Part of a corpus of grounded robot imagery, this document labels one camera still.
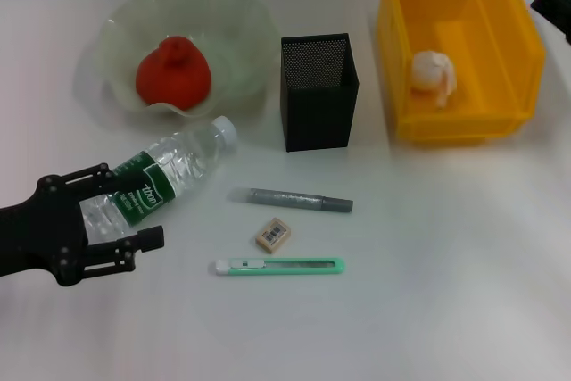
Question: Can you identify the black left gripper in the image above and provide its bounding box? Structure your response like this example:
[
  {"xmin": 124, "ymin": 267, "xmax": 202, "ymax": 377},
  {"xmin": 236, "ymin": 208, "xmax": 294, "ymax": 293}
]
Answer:
[{"xmin": 0, "ymin": 162, "xmax": 166, "ymax": 288}]

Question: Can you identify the clear green-label water bottle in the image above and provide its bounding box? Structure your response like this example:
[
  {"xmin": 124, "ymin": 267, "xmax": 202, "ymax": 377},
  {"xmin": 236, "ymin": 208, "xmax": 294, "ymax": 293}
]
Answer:
[{"xmin": 79, "ymin": 115, "xmax": 239, "ymax": 244}]

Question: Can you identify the red-orange toy orange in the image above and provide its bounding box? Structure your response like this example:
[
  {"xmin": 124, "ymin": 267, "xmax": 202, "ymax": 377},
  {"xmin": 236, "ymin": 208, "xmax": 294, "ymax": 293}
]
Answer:
[{"xmin": 135, "ymin": 35, "xmax": 213, "ymax": 112}]

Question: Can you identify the white paper ball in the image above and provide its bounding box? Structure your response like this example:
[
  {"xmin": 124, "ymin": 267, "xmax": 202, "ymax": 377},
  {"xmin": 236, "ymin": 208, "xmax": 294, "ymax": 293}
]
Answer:
[{"xmin": 410, "ymin": 50, "xmax": 459, "ymax": 109}]

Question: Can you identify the beige eraser with barcode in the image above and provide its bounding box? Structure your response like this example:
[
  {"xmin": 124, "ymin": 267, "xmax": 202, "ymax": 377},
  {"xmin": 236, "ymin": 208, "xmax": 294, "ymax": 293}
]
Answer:
[{"xmin": 254, "ymin": 216, "xmax": 294, "ymax": 254}]

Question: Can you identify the silver glitter pen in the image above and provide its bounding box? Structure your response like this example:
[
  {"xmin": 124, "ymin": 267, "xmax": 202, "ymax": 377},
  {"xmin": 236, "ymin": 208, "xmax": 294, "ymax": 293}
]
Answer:
[{"xmin": 230, "ymin": 186, "xmax": 355, "ymax": 215}]

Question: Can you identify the green utility knife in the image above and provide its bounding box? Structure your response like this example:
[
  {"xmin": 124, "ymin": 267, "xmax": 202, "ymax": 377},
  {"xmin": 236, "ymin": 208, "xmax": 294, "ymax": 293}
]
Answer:
[{"xmin": 212, "ymin": 256, "xmax": 346, "ymax": 277}]

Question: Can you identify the translucent wavy fruit plate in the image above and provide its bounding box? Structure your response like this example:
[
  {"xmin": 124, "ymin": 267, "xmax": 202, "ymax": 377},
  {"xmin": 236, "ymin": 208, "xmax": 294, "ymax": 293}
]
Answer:
[{"xmin": 72, "ymin": 0, "xmax": 278, "ymax": 121}]

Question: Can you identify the black mesh pen holder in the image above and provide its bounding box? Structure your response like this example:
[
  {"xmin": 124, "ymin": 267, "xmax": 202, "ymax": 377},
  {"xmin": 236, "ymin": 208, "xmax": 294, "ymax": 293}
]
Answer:
[{"xmin": 279, "ymin": 32, "xmax": 361, "ymax": 153}]

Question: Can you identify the yellow plastic bin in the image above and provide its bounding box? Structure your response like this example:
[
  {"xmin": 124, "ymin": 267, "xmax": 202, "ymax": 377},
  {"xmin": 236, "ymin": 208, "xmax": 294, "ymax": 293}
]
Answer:
[{"xmin": 376, "ymin": 0, "xmax": 548, "ymax": 146}]

